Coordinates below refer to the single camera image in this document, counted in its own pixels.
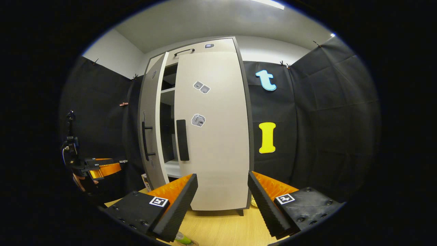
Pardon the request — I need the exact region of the long ceiling light strip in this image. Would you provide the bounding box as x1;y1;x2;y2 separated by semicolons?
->
249;0;285;10

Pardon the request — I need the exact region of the white door with bar handle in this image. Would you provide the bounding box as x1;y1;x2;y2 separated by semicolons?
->
138;52;170;192

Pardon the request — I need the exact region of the white cabinet drawer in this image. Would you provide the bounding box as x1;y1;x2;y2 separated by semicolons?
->
147;38;238;65

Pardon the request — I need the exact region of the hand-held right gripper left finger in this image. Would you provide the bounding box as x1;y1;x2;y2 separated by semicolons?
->
104;174;198;242

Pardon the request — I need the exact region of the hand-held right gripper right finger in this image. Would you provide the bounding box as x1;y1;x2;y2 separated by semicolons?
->
248;171;343;240

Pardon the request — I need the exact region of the green label plastic bottle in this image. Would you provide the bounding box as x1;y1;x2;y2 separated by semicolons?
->
174;232;198;246

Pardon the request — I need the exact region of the white and grey cabinet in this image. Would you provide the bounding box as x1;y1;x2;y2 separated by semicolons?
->
138;37;255;216

